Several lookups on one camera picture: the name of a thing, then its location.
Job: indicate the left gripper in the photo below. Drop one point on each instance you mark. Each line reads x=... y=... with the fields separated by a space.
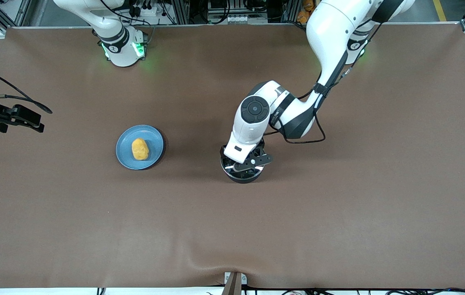
x=257 y=151

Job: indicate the glass lid with blue knob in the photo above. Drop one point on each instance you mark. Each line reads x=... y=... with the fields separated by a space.
x=259 y=169

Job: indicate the yellow potato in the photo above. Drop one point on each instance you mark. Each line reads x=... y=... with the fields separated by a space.
x=140 y=149

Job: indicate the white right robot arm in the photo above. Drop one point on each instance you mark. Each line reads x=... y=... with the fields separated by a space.
x=121 y=53

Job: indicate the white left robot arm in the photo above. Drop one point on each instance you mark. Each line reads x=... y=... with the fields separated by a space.
x=331 y=28

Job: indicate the brown table mat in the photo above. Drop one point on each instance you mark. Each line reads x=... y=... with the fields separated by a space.
x=232 y=229

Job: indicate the blue round plate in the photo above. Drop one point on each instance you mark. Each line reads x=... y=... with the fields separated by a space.
x=154 y=141

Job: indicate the white terminal strip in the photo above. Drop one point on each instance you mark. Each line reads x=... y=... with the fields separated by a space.
x=238 y=19

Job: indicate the bag of orange items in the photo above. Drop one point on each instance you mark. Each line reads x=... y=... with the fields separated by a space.
x=304 y=12

